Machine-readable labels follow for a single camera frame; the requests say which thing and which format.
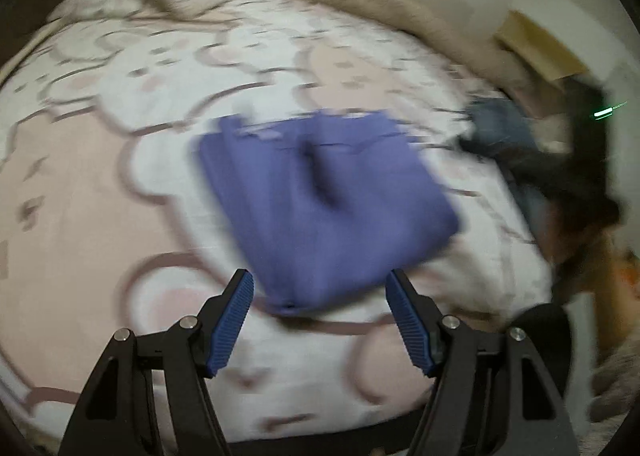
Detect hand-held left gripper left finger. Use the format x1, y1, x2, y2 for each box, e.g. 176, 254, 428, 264
57, 269, 256, 456

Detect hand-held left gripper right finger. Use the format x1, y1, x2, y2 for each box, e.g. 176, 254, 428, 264
385, 269, 581, 456

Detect blue jeans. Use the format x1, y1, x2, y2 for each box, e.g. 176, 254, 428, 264
459, 97, 557, 249

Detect purple sweatpants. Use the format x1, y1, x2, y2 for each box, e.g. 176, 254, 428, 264
192, 108, 462, 318

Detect yellow cardboard box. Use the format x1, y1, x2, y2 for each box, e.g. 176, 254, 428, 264
492, 9, 591, 82

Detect bear-printed bed sheet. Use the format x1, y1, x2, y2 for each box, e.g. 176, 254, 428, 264
0, 0, 556, 444

